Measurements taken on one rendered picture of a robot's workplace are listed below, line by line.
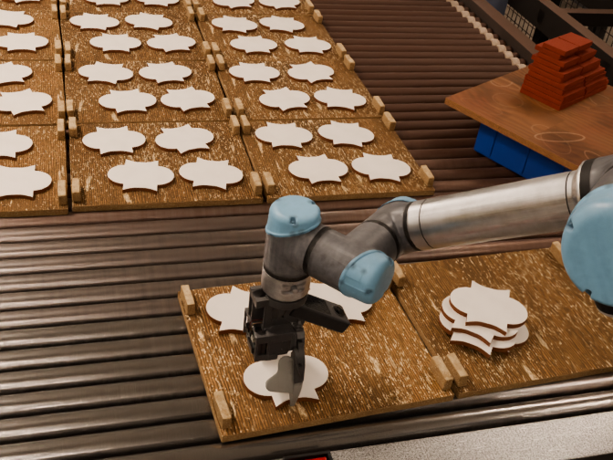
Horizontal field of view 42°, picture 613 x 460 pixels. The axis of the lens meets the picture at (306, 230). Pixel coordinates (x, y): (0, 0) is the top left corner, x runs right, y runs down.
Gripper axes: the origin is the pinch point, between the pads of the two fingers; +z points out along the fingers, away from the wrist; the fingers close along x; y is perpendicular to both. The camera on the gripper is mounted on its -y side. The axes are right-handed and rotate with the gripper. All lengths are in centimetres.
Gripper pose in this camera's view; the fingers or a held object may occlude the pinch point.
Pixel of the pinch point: (285, 376)
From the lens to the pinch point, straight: 138.0
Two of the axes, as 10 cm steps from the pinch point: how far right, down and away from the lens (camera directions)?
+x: 3.1, 5.9, -7.4
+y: -9.4, 1.0, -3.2
